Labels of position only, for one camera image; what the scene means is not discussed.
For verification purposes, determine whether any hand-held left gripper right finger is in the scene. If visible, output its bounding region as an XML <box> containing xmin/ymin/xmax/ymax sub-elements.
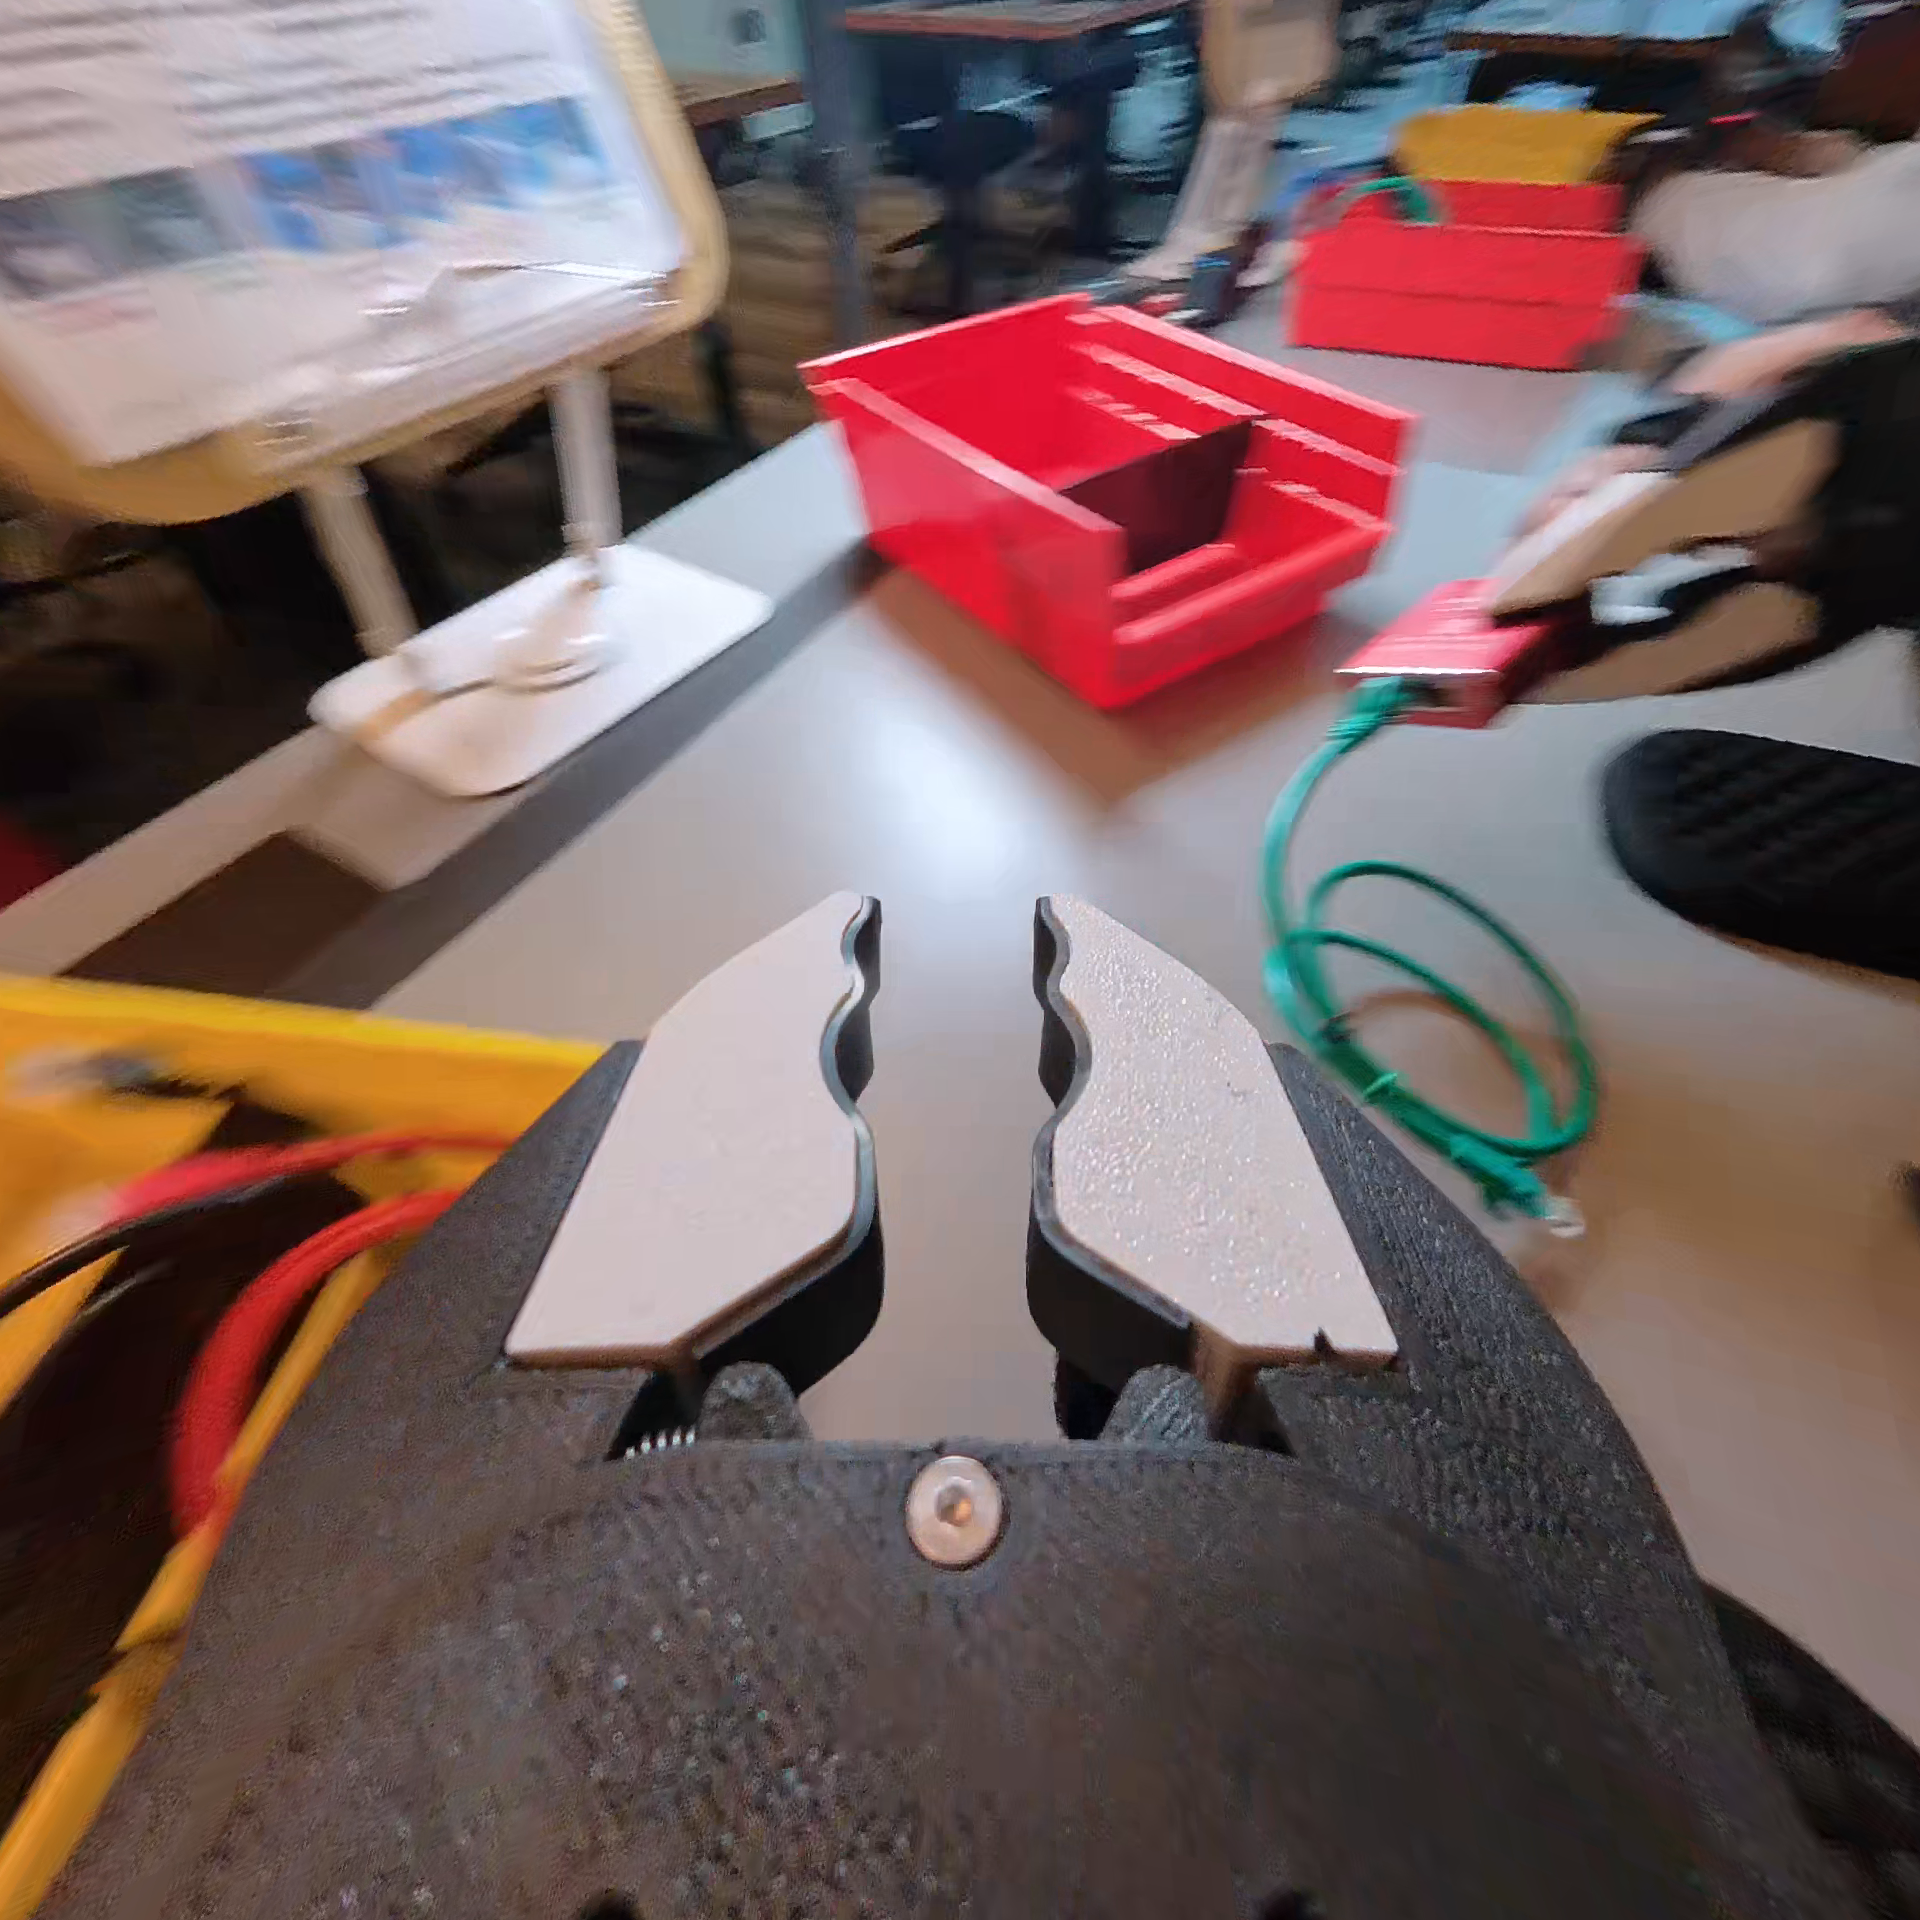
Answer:
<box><xmin>1025</xmin><ymin>893</ymin><xmax>1403</xmax><ymax>1444</ymax></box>

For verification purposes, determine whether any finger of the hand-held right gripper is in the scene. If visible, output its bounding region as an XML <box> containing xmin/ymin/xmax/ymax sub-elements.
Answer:
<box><xmin>1482</xmin><ymin>415</ymin><xmax>1843</xmax><ymax>617</ymax></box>
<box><xmin>1527</xmin><ymin>573</ymin><xmax>1827</xmax><ymax>703</ymax></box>

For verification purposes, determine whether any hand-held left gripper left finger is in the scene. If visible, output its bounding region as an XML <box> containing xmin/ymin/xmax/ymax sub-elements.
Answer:
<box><xmin>504</xmin><ymin>892</ymin><xmax>887</xmax><ymax>1449</ymax></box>

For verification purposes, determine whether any red ethernet splitter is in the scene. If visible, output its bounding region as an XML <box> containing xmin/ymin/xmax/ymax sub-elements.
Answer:
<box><xmin>1336</xmin><ymin>576</ymin><xmax>1561</xmax><ymax>732</ymax></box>

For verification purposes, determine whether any red ethernet cable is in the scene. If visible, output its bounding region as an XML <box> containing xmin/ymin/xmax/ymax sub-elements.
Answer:
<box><xmin>113</xmin><ymin>1131</ymin><xmax>512</xmax><ymax>1539</ymax></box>

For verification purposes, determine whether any red plastic bin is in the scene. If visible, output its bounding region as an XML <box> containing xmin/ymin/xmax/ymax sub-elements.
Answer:
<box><xmin>801</xmin><ymin>292</ymin><xmax>1416</xmax><ymax>710</ymax></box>
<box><xmin>1288</xmin><ymin>176</ymin><xmax>1649</xmax><ymax>373</ymax></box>

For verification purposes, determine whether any clear page holder bar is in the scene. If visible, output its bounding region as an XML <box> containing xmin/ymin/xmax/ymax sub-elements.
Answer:
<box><xmin>194</xmin><ymin>255</ymin><xmax>684</xmax><ymax>452</ymax></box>

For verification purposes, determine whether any instruction sheet on stand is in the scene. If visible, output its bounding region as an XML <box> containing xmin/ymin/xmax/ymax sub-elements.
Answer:
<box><xmin>0</xmin><ymin>0</ymin><xmax>732</xmax><ymax>527</ymax></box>

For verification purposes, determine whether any printed instruction sheet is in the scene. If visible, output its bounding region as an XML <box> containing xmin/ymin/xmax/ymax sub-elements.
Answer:
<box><xmin>0</xmin><ymin>0</ymin><xmax>684</xmax><ymax>460</ymax></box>

